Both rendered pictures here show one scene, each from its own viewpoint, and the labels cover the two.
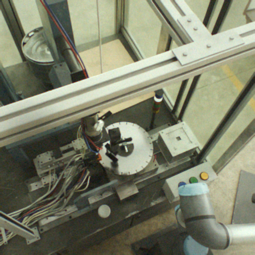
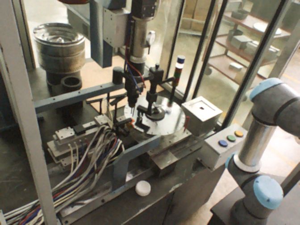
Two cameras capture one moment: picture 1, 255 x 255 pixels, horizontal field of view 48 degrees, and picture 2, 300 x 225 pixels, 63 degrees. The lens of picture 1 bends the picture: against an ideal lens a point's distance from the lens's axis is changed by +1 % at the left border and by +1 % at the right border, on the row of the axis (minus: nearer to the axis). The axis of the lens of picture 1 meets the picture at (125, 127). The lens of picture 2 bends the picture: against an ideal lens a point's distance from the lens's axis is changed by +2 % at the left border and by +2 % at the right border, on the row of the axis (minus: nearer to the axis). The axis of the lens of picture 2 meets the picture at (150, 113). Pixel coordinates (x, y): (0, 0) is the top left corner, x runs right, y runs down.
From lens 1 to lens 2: 81 cm
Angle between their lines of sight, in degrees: 25
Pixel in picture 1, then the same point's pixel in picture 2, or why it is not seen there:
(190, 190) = (270, 82)
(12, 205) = (20, 200)
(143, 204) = (184, 176)
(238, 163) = not seen: hidden behind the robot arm
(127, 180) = (163, 147)
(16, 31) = (22, 32)
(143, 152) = (175, 115)
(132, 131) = (158, 101)
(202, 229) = not seen: outside the picture
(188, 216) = (281, 103)
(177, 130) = (197, 102)
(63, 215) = (94, 200)
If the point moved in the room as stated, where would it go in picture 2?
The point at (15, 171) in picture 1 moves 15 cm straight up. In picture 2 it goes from (22, 161) to (15, 140)
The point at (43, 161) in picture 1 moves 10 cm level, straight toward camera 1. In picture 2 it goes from (64, 136) to (77, 147)
